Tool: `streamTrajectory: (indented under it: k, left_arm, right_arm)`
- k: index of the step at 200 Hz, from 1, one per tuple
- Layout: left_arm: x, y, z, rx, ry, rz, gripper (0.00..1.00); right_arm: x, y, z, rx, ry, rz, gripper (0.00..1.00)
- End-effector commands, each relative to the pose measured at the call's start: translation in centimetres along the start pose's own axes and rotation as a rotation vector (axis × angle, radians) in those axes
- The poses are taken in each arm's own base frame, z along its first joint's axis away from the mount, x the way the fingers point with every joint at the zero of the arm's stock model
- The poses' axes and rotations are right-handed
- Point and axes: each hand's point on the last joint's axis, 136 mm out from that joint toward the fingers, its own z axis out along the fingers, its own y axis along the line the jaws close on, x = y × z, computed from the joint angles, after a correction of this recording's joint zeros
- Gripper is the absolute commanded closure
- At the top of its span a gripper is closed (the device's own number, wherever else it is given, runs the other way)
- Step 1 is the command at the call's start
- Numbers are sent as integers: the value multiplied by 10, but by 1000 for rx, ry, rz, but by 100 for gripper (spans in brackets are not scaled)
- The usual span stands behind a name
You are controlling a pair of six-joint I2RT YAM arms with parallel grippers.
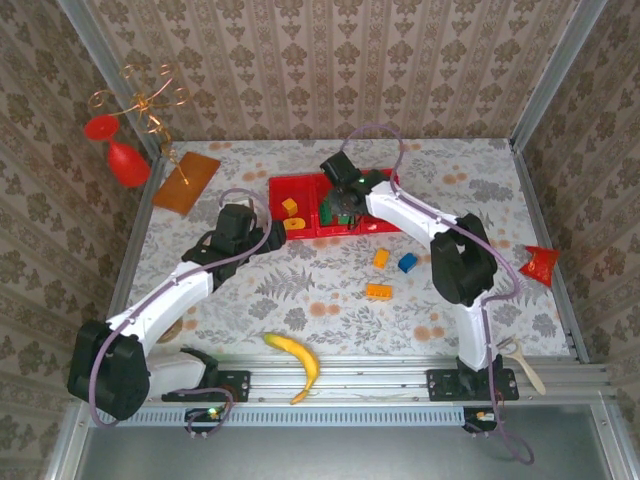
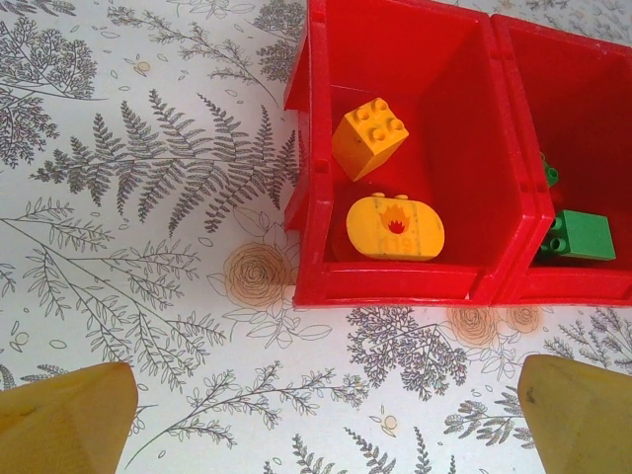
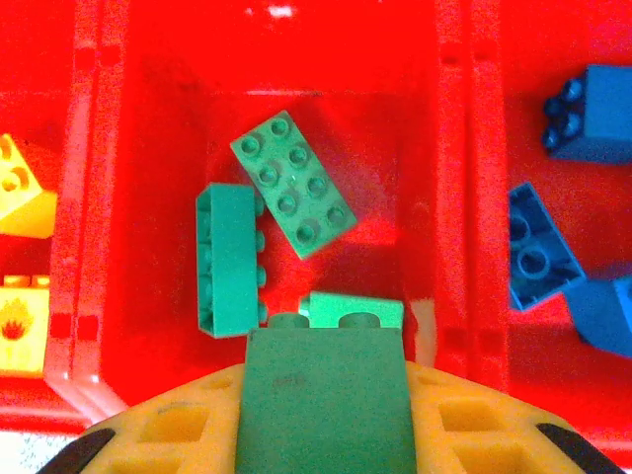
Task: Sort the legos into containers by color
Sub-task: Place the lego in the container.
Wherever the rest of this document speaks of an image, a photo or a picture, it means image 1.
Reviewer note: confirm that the yellow oval piece with hole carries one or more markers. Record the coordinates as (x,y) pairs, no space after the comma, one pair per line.
(300,225)

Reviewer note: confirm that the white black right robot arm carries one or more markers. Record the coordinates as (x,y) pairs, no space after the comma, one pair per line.
(410,215)

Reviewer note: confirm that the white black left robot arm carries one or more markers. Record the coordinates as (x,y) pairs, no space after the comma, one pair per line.
(165,300)

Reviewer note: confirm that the yellow-orange lego brick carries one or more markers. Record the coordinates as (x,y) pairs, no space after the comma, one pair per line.
(381,258)

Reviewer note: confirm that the red three-compartment tray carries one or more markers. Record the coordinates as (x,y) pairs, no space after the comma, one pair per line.
(295,187)

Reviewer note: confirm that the floral table cover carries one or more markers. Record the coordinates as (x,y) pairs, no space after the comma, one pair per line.
(250,310)

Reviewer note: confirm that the blue lego brick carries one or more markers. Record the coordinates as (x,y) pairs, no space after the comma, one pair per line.
(407,263)

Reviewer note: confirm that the long orange lego brick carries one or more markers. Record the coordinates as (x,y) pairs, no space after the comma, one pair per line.
(378,291)

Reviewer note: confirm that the amber rectangular board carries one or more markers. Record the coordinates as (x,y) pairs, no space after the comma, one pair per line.
(175,197)

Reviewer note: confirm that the round red gold-rimmed tin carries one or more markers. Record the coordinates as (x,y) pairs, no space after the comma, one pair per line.
(174,334)

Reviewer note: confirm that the yellow banana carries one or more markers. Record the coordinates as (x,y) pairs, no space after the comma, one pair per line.
(307,360)

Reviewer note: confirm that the red plastic goblet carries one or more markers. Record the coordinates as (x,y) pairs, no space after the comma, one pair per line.
(127,165)

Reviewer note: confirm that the black connector box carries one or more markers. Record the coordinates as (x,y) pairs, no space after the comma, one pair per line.
(205,417)
(480,419)

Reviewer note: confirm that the red foil packet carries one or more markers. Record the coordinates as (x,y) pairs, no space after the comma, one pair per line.
(542,262)

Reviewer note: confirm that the grey metal panel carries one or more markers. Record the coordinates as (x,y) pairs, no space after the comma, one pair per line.
(325,455)

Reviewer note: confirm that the aluminium side rail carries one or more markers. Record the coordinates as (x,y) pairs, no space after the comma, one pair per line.
(540,225)
(131,260)

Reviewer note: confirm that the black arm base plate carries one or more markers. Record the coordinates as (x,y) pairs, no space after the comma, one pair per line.
(235,385)
(445,385)

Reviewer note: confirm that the aluminium front rail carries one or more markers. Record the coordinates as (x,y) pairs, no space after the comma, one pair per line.
(360,375)

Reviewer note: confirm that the aluminium frame post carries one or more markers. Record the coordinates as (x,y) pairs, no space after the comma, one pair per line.
(107,60)
(564,60)

